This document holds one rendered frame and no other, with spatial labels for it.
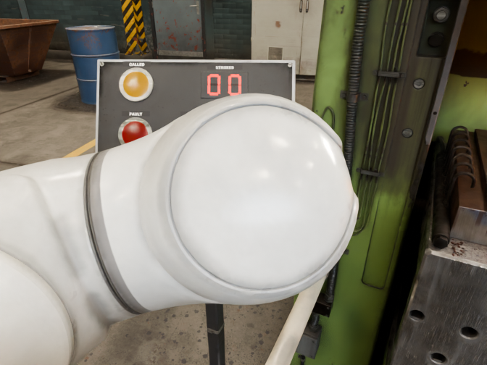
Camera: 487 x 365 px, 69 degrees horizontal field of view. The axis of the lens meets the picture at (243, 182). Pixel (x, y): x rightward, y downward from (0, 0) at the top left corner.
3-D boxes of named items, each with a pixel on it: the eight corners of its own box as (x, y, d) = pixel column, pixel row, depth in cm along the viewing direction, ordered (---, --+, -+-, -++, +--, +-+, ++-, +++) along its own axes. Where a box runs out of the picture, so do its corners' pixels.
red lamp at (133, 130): (141, 151, 59) (138, 127, 57) (119, 147, 61) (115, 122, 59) (153, 145, 62) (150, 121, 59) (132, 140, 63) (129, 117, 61)
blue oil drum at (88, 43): (110, 106, 448) (96, 30, 406) (70, 103, 462) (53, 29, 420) (135, 94, 498) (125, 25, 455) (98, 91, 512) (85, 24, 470)
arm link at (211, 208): (298, 111, 28) (138, 155, 28) (357, 10, 12) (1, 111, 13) (336, 243, 28) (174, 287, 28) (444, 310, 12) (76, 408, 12)
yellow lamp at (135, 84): (142, 101, 59) (138, 74, 57) (121, 97, 61) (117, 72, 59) (154, 96, 62) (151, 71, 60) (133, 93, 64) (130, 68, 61)
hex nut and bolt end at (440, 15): (441, 49, 64) (452, 6, 61) (425, 48, 65) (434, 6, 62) (442, 47, 66) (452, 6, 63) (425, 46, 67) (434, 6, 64)
